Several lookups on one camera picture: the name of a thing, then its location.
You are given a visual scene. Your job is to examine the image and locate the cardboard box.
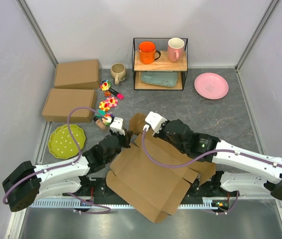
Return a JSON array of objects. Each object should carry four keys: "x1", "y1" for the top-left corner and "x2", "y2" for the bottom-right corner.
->
[
  {"x1": 106, "y1": 113, "x2": 216, "y2": 223},
  {"x1": 54, "y1": 59, "x2": 100, "y2": 90},
  {"x1": 42, "y1": 89, "x2": 96, "y2": 123}
]

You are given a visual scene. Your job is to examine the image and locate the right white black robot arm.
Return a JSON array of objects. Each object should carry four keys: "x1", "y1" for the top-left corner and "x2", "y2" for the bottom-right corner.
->
[{"x1": 147, "y1": 116, "x2": 282, "y2": 201}]

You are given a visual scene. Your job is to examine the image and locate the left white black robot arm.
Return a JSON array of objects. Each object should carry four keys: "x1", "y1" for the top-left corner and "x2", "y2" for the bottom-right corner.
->
[{"x1": 2, "y1": 130, "x2": 133, "y2": 212}]

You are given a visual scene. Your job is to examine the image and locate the brown small bottle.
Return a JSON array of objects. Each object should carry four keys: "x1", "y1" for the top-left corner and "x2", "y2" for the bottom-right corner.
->
[{"x1": 93, "y1": 117, "x2": 107, "y2": 131}]

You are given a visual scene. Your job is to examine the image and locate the green dotted plate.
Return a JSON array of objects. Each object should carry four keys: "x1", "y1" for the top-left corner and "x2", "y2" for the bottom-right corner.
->
[{"x1": 47, "y1": 124, "x2": 86, "y2": 159}]

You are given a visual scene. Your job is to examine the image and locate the rainbow flower plush lower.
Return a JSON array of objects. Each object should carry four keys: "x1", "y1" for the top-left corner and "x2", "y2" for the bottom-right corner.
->
[{"x1": 102, "y1": 114, "x2": 114, "y2": 124}]

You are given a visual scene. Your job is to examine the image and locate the rainbow flower plush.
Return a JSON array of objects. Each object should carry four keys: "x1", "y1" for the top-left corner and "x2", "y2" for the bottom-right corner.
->
[
  {"x1": 100, "y1": 80, "x2": 111, "y2": 91},
  {"x1": 102, "y1": 114, "x2": 114, "y2": 124}
]

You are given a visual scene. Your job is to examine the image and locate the teal block toy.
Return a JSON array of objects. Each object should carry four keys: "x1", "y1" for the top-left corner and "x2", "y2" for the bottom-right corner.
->
[{"x1": 94, "y1": 110, "x2": 105, "y2": 119}]

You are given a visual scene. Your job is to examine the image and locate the yellow flower plush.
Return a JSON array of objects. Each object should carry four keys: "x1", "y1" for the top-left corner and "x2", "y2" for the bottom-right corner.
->
[{"x1": 99, "y1": 101, "x2": 111, "y2": 112}]

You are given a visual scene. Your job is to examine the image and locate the teal rectangular ceramic plate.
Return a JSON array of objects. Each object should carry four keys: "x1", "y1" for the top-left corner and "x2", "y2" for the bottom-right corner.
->
[{"x1": 141, "y1": 72, "x2": 178, "y2": 87}]

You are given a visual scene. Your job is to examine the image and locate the pink flower plush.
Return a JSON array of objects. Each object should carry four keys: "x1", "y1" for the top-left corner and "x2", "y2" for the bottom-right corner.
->
[{"x1": 105, "y1": 97, "x2": 118, "y2": 108}]

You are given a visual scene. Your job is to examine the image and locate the pink round plate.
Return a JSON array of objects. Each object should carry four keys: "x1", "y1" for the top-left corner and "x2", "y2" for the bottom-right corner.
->
[{"x1": 194, "y1": 73, "x2": 229, "y2": 100}]

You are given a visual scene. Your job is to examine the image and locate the small orange flower charm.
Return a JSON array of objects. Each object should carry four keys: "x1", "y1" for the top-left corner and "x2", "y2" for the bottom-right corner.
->
[{"x1": 104, "y1": 91, "x2": 111, "y2": 97}]

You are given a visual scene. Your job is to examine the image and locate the pink black highlighter pen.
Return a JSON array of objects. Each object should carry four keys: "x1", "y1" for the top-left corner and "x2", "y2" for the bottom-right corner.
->
[{"x1": 109, "y1": 88, "x2": 124, "y2": 100}]

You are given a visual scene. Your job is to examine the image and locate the rainbow flower plush top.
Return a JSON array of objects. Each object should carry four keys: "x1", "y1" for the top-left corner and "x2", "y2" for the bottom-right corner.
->
[{"x1": 100, "y1": 80, "x2": 111, "y2": 91}]

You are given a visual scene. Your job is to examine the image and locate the orange enamel mug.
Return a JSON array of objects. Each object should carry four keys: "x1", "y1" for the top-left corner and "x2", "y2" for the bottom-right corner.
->
[{"x1": 138, "y1": 41, "x2": 161, "y2": 64}]

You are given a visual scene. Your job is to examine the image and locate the beige ceramic mug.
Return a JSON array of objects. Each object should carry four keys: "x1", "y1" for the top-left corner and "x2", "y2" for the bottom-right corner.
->
[{"x1": 110, "y1": 63, "x2": 127, "y2": 85}]

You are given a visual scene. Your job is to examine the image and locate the pink ceramic mug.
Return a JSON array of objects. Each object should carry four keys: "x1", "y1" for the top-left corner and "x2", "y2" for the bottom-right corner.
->
[{"x1": 168, "y1": 38, "x2": 185, "y2": 62}]

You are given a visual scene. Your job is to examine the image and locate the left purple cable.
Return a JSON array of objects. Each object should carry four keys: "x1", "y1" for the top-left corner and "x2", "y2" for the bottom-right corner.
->
[{"x1": 2, "y1": 107, "x2": 110, "y2": 205}]

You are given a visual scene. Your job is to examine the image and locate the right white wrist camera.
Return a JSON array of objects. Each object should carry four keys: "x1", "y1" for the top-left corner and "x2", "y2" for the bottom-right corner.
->
[{"x1": 143, "y1": 112, "x2": 167, "y2": 133}]

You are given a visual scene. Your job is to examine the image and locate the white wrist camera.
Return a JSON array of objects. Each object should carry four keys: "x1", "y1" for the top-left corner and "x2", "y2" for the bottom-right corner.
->
[
  {"x1": 110, "y1": 117, "x2": 125, "y2": 135},
  {"x1": 143, "y1": 112, "x2": 167, "y2": 133}
]

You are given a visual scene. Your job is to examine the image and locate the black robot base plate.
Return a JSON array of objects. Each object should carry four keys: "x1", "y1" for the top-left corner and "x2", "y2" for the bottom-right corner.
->
[{"x1": 75, "y1": 176, "x2": 237, "y2": 205}]

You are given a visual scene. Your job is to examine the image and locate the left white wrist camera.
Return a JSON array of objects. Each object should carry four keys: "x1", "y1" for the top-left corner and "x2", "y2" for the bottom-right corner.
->
[{"x1": 110, "y1": 117, "x2": 125, "y2": 135}]

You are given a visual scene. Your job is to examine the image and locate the black wire wooden shelf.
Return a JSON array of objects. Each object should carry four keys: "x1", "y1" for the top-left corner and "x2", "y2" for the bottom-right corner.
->
[{"x1": 131, "y1": 37, "x2": 188, "y2": 91}]

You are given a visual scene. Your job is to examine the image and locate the grey slotted cable duct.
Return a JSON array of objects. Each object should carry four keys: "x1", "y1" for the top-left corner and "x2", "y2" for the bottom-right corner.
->
[{"x1": 29, "y1": 197, "x2": 227, "y2": 210}]

